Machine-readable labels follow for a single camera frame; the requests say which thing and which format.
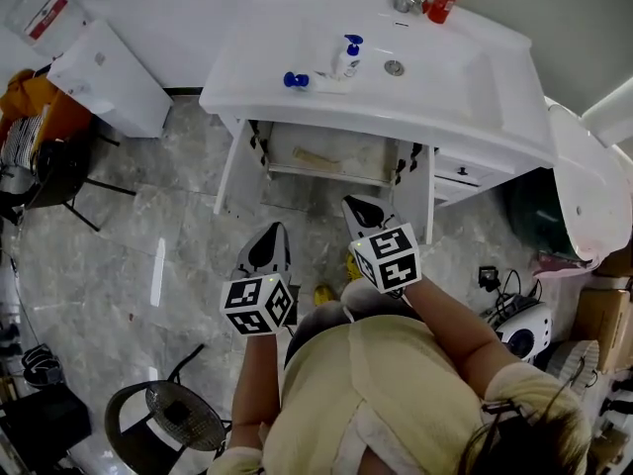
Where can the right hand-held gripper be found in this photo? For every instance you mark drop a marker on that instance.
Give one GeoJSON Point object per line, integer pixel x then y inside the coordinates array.
{"type": "Point", "coordinates": [390, 260]}

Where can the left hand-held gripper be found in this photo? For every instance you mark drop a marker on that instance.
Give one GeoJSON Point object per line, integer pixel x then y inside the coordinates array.
{"type": "Point", "coordinates": [257, 302]}

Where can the wooden block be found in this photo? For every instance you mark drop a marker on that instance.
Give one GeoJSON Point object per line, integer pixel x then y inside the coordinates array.
{"type": "Point", "coordinates": [316, 159]}

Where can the clear plastic bag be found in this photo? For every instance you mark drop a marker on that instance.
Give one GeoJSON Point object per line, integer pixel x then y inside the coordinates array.
{"type": "Point", "coordinates": [331, 86]}

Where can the blue small object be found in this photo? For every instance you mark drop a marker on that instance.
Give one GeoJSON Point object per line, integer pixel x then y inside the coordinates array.
{"type": "Point", "coordinates": [296, 79]}

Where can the white pump soap bottle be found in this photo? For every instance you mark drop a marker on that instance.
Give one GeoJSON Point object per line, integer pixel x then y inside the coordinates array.
{"type": "Point", "coordinates": [346, 60]}

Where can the person's left forearm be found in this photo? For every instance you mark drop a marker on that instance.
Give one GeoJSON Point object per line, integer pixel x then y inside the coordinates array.
{"type": "Point", "coordinates": [254, 384]}

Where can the person's right forearm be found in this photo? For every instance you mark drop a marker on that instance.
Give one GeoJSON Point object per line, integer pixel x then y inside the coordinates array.
{"type": "Point", "coordinates": [460, 334]}

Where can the person's right yellow shoe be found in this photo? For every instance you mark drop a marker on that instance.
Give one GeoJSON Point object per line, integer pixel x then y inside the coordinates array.
{"type": "Point", "coordinates": [353, 267]}

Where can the person's yellow shoe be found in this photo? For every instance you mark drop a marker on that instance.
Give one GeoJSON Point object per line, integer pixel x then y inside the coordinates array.
{"type": "Point", "coordinates": [353, 267]}
{"type": "Point", "coordinates": [325, 295]}

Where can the white cabinet door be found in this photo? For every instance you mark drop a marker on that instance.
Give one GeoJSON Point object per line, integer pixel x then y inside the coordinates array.
{"type": "Point", "coordinates": [237, 171]}
{"type": "Point", "coordinates": [418, 201]}

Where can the black cabinet door hinge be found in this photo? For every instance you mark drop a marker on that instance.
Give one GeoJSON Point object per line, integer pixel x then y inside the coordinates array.
{"type": "Point", "coordinates": [255, 134]}
{"type": "Point", "coordinates": [263, 154]}
{"type": "Point", "coordinates": [400, 171]}
{"type": "Point", "coordinates": [416, 156]}

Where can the person's left yellow shoe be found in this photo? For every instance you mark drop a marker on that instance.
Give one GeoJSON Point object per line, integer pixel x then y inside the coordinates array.
{"type": "Point", "coordinates": [325, 295]}

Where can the white cabinet drawer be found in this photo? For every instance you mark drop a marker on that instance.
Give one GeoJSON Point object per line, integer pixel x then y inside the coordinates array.
{"type": "Point", "coordinates": [462, 168]}
{"type": "Point", "coordinates": [452, 193]}

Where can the person's legs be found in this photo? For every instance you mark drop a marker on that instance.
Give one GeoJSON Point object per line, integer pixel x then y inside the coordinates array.
{"type": "Point", "coordinates": [316, 329]}

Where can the black power adapter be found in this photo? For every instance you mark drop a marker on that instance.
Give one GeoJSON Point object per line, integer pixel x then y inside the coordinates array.
{"type": "Point", "coordinates": [489, 277]}

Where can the dark wicker chair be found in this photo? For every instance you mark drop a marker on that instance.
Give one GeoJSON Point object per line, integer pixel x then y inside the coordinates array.
{"type": "Point", "coordinates": [183, 418]}

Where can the person's cream sweater torso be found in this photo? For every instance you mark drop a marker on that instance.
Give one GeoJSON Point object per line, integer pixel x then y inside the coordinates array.
{"type": "Point", "coordinates": [386, 404]}

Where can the white round device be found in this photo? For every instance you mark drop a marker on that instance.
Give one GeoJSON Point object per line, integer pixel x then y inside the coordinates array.
{"type": "Point", "coordinates": [524, 329]}

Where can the pink towel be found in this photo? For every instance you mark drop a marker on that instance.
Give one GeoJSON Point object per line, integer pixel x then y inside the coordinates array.
{"type": "Point", "coordinates": [564, 265]}

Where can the black folding chair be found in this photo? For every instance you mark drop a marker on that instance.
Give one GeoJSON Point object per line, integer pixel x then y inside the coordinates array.
{"type": "Point", "coordinates": [59, 171]}

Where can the white bathtub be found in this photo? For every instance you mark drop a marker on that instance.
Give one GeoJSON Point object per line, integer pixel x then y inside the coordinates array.
{"type": "Point", "coordinates": [588, 181]}

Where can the black hair clip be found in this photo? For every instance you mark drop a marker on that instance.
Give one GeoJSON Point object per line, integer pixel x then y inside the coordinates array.
{"type": "Point", "coordinates": [502, 408]}

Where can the small white cabinet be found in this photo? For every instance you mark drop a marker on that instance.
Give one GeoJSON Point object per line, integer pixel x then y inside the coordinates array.
{"type": "Point", "coordinates": [114, 77]}

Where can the orange jacket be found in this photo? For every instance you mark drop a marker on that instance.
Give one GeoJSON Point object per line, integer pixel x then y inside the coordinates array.
{"type": "Point", "coordinates": [64, 112]}

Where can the brown cardboard box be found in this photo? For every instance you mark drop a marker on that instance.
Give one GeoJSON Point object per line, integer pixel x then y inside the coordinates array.
{"type": "Point", "coordinates": [603, 324]}

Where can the striped black white cloth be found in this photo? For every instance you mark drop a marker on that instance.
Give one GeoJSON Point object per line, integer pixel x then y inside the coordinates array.
{"type": "Point", "coordinates": [20, 139]}

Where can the clear container red label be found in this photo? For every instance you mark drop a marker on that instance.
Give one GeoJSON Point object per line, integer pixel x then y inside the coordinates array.
{"type": "Point", "coordinates": [47, 15]}

